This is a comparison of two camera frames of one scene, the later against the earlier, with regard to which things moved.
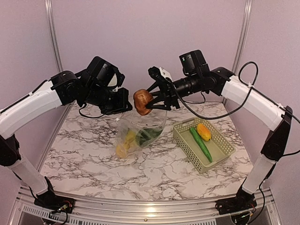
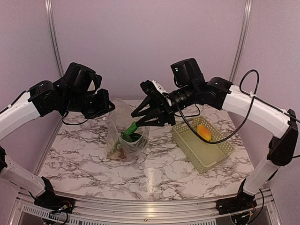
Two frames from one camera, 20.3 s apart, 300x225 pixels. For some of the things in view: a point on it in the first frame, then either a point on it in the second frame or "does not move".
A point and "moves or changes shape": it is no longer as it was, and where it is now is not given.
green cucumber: x=200 y=144 to x=131 y=130
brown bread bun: x=141 y=97 to x=120 y=155
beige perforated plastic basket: x=221 y=151 does not move
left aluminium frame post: x=49 y=7 does not move
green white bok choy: x=146 y=135 to x=134 y=137
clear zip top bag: x=137 y=131 moves or changes shape
